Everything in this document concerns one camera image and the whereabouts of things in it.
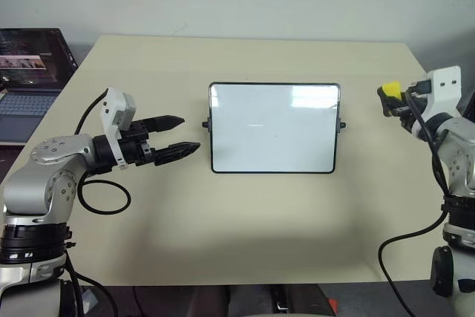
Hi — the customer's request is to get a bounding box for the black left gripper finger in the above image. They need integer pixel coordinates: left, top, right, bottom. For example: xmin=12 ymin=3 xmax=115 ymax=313
xmin=151 ymin=141 xmax=202 ymax=167
xmin=142 ymin=114 xmax=186 ymax=134

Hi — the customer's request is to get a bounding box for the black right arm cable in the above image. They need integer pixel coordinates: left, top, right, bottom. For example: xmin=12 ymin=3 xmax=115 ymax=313
xmin=378 ymin=79 xmax=452 ymax=317

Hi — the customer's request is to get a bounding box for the black-framed whiteboard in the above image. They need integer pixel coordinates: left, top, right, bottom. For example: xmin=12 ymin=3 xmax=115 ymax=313
xmin=201 ymin=81 xmax=347 ymax=175

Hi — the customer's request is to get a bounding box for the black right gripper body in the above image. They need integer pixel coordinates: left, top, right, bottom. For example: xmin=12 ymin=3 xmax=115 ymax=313
xmin=399 ymin=84 xmax=430 ymax=140

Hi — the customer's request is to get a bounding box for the open dark laptop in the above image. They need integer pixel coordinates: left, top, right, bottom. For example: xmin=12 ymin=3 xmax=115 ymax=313
xmin=0 ymin=27 xmax=79 ymax=146

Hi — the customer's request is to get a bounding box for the yellow whiteboard eraser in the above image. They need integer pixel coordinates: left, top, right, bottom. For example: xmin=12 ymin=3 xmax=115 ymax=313
xmin=382 ymin=79 xmax=404 ymax=101

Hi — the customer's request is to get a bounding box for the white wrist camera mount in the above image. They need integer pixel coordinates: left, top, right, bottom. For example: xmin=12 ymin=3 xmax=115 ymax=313
xmin=422 ymin=65 xmax=462 ymax=122
xmin=100 ymin=87 xmax=139 ymax=170

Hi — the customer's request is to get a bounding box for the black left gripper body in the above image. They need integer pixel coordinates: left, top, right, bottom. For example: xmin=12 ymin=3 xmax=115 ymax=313
xmin=119 ymin=119 xmax=157 ymax=168

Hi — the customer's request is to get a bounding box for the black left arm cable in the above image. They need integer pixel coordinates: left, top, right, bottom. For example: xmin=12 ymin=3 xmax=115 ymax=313
xmin=65 ymin=88 xmax=132 ymax=317

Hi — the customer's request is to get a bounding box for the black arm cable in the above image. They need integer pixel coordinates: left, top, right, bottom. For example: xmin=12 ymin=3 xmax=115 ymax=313
xmin=65 ymin=88 xmax=132 ymax=317
xmin=378 ymin=79 xmax=452 ymax=317

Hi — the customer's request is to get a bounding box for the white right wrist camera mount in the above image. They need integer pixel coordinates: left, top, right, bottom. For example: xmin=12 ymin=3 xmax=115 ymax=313
xmin=422 ymin=65 xmax=462 ymax=122

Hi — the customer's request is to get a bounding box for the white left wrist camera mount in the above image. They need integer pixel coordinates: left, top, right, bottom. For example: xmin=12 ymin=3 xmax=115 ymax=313
xmin=100 ymin=87 xmax=139 ymax=170

